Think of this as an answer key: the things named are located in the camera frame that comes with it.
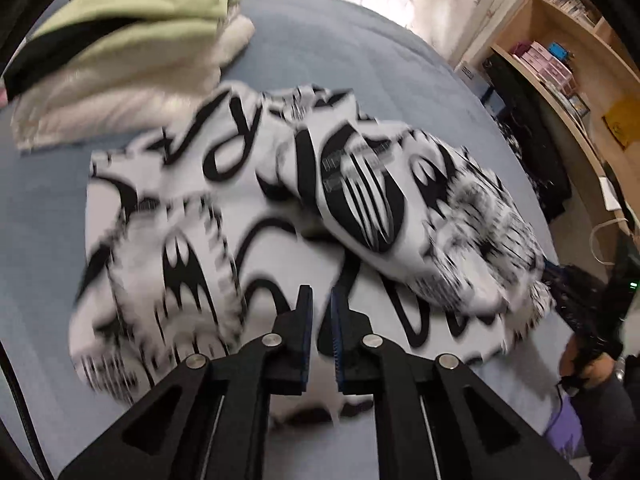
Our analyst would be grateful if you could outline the black patterned hanging cloth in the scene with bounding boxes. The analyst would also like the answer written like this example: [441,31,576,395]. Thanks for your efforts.
[483,53,572,223]

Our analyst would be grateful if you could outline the pink storage boxes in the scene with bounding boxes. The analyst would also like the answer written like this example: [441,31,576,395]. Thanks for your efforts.
[510,41,577,96]

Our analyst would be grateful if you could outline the cream white folded jacket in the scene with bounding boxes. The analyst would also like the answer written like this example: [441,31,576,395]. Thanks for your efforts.
[11,4,255,152]

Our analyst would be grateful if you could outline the black white graffiti print garment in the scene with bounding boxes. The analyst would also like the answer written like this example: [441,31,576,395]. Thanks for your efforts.
[68,82,553,404]

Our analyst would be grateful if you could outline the yellow envelope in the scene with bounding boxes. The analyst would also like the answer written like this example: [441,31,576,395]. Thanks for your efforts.
[602,96,640,150]

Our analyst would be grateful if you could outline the green black folded garment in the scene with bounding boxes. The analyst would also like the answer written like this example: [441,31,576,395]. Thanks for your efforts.
[3,0,240,101]

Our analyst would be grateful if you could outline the person right hand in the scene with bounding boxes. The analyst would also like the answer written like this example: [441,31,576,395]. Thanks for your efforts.
[559,335,616,389]

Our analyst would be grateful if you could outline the black cable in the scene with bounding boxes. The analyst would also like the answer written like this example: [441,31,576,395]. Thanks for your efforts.
[0,341,56,480]

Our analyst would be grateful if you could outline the wooden bookshelf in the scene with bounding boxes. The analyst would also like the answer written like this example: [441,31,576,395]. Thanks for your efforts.
[483,0,639,254]

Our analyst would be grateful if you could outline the white charger with cable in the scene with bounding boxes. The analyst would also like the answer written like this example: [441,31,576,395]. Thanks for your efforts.
[588,174,636,270]

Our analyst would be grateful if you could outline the blue bed sheet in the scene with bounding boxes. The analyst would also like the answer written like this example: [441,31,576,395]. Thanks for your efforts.
[1,0,570,479]

